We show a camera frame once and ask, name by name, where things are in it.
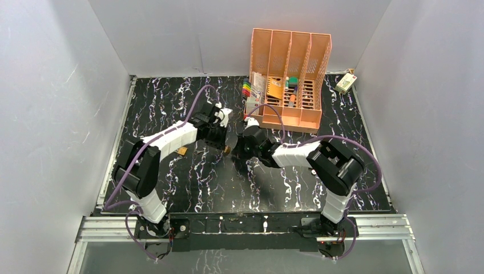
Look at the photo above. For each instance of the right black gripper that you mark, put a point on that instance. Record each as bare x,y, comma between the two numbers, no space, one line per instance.
238,152

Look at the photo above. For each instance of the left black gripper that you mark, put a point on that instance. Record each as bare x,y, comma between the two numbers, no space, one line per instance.
218,140

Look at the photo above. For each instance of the brass padlock with keys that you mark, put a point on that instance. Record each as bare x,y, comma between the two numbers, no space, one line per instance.
182,151

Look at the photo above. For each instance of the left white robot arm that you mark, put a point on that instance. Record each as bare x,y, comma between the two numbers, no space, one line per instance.
137,166

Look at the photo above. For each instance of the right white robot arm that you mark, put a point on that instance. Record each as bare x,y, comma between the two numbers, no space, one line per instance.
335,165

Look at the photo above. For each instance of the white card boxes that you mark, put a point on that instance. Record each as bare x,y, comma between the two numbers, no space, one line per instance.
259,84

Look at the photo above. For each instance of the orange booklet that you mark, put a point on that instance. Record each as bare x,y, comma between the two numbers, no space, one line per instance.
274,88

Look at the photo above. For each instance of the orange plastic file organizer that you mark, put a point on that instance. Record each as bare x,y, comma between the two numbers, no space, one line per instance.
286,73

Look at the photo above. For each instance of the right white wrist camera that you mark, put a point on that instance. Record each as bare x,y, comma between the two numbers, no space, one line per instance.
250,121

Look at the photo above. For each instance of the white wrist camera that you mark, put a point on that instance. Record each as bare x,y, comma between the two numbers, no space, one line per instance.
223,116
250,121

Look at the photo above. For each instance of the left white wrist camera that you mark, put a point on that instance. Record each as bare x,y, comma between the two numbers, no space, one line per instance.
223,116

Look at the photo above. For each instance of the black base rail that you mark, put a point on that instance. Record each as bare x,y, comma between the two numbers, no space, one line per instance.
244,230

